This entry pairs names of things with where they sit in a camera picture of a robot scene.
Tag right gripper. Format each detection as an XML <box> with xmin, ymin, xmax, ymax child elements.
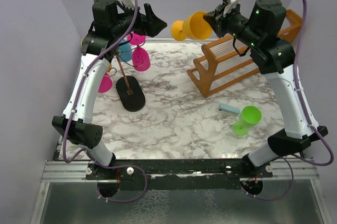
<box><xmin>203</xmin><ymin>0</ymin><xmax>261</xmax><ymax>48</ymax></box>

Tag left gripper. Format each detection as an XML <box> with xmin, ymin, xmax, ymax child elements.
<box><xmin>111</xmin><ymin>0</ymin><xmax>167</xmax><ymax>38</ymax></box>

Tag yellow wine glass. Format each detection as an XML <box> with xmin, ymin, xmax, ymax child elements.
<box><xmin>81</xmin><ymin>37</ymin><xmax>112</xmax><ymax>73</ymax></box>
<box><xmin>171</xmin><ymin>11</ymin><xmax>213</xmax><ymax>41</ymax></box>

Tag pink wine glass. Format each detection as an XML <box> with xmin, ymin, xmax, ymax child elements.
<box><xmin>127</xmin><ymin>33</ymin><xmax>151</xmax><ymax>72</ymax></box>
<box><xmin>98</xmin><ymin>72</ymin><xmax>113</xmax><ymax>93</ymax></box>

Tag blue wine glass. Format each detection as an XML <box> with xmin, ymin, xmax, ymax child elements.
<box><xmin>118</xmin><ymin>40</ymin><xmax>132</xmax><ymax>62</ymax></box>

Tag metal wine glass rack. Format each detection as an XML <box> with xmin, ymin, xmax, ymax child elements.
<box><xmin>114</xmin><ymin>32</ymin><xmax>145</xmax><ymax>112</ymax></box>

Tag green wine glass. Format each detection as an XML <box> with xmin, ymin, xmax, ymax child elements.
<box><xmin>232</xmin><ymin>105</ymin><xmax>262</xmax><ymax>137</ymax></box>

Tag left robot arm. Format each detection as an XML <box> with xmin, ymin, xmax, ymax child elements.
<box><xmin>52</xmin><ymin>0</ymin><xmax>167</xmax><ymax>179</ymax></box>

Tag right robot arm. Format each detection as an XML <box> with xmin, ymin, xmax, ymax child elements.
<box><xmin>203</xmin><ymin>0</ymin><xmax>328</xmax><ymax>177</ymax></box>

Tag wooden dish rack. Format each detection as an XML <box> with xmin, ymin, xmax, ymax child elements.
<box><xmin>187</xmin><ymin>9</ymin><xmax>303</xmax><ymax>99</ymax></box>

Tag light blue eraser block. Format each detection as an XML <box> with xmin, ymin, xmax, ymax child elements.
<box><xmin>219</xmin><ymin>103</ymin><xmax>241</xmax><ymax>116</ymax></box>

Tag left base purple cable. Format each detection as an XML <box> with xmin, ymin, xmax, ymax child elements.
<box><xmin>96</xmin><ymin>164</ymin><xmax>150</xmax><ymax>203</ymax></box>

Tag black base frame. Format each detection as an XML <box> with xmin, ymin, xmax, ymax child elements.
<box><xmin>86</xmin><ymin>159</ymin><xmax>273</xmax><ymax>191</ymax></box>

